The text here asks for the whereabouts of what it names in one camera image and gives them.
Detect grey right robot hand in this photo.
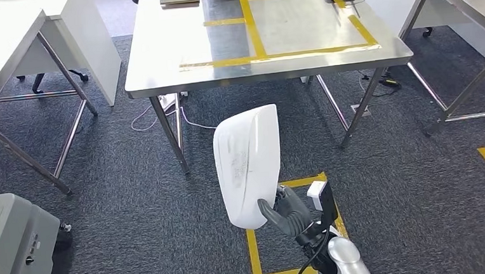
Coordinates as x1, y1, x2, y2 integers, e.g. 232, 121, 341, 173
256, 184, 316, 241

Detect black swivel chair base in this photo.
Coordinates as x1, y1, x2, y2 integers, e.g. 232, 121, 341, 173
14, 68, 90, 97

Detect white desk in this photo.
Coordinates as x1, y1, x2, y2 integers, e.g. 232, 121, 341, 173
366, 0, 485, 67
6, 0, 125, 114

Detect steel workbench with tape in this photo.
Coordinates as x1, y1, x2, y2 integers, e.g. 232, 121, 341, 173
119, 0, 421, 178

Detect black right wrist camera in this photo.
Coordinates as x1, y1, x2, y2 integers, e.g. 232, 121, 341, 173
305, 179, 340, 228

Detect silver floor socket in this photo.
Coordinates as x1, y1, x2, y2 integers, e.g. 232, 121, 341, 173
350, 103, 373, 118

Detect black cable with yellow plug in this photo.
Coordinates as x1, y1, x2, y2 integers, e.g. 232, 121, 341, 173
356, 67, 404, 100

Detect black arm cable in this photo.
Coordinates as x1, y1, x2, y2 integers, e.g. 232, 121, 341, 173
290, 230, 333, 274

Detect white curved plastic part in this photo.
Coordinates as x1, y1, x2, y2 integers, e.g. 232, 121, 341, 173
210, 103, 286, 233

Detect white floor cable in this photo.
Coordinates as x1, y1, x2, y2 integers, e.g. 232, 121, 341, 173
130, 98, 218, 136

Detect grey machine cabinet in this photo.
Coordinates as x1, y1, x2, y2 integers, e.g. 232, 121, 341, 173
0, 188, 76, 274

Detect white power strip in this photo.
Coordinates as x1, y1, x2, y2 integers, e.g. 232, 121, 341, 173
157, 91, 190, 114

